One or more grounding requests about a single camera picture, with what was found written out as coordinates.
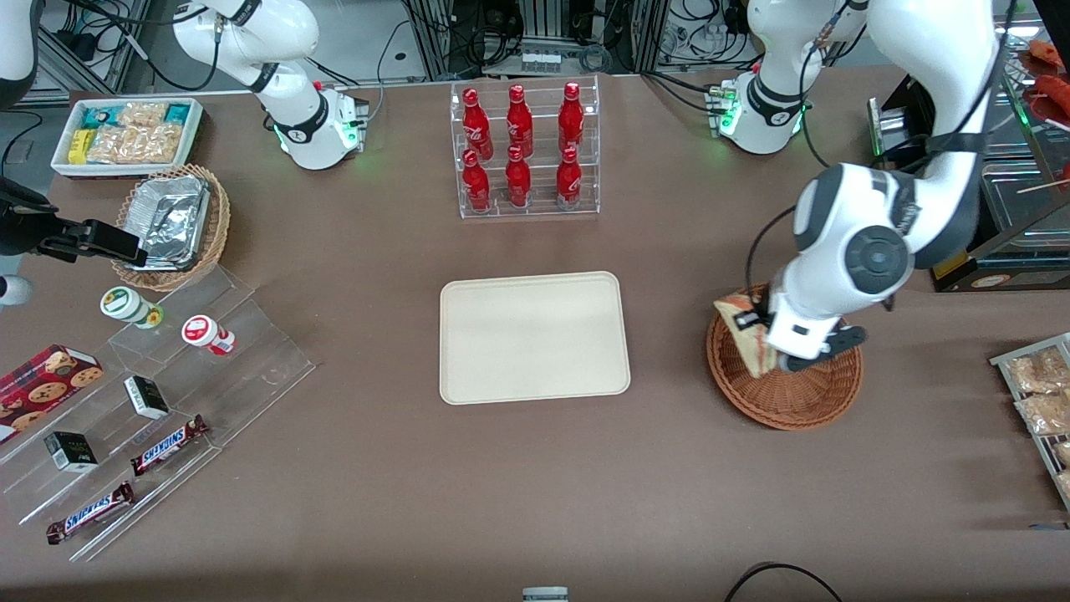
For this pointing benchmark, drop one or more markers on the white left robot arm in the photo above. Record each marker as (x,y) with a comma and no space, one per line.
(869,217)

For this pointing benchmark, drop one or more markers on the red tartan cookie box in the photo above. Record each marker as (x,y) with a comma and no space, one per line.
(42,385)

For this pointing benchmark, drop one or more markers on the teal snack pack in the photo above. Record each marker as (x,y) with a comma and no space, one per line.
(102,116)
(176,113)

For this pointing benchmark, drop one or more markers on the white plastic snack bin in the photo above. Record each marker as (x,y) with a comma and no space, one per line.
(125,171)

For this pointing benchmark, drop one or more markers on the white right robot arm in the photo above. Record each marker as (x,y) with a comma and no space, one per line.
(292,92)

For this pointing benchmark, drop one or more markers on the triangular packaged sandwich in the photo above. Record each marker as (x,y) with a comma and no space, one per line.
(752,351)

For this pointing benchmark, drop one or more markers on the yellow snack pack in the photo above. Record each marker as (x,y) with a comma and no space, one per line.
(78,145)

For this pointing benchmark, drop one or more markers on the aluminium foil container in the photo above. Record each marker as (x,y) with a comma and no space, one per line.
(171,221)

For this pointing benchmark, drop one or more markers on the small grey device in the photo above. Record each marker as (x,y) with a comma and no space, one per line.
(545,595)

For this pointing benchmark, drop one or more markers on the red lid yogurt cup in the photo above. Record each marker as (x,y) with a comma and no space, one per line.
(201,330)

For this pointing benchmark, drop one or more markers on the Snickers chocolate bar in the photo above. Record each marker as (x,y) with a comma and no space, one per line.
(88,514)
(167,447)

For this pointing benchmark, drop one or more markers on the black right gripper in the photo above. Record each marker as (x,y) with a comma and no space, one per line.
(25,224)

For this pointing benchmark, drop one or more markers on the clear bagged pastry pack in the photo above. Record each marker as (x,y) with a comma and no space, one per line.
(1062,453)
(1036,372)
(1045,414)

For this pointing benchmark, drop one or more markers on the green sunflower yogurt cup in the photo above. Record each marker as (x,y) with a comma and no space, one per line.
(121,303)

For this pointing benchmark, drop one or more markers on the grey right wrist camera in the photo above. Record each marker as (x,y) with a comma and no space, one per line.
(12,291)

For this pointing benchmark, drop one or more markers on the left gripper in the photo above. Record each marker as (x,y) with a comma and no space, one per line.
(761,320)

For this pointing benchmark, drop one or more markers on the clear acrylic stepped shelf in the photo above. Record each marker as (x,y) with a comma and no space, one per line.
(267,368)

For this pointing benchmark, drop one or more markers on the tan wicker basket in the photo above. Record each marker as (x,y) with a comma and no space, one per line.
(219,226)

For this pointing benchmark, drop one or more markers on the red cola bottle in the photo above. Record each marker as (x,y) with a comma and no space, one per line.
(476,184)
(571,117)
(476,125)
(518,180)
(519,121)
(568,180)

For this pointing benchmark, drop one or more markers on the brown round wicker basket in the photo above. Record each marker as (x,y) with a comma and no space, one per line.
(794,401)

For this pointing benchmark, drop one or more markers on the small black carton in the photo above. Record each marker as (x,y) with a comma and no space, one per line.
(71,453)
(146,400)

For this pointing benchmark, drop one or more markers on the clear acrylic bottle rack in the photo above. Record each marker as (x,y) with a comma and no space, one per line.
(542,125)

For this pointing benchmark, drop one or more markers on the clear cracker snack pack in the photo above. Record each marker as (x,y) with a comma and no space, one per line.
(142,114)
(138,144)

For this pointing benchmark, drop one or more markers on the cream rectangular tray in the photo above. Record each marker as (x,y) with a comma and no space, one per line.
(535,334)

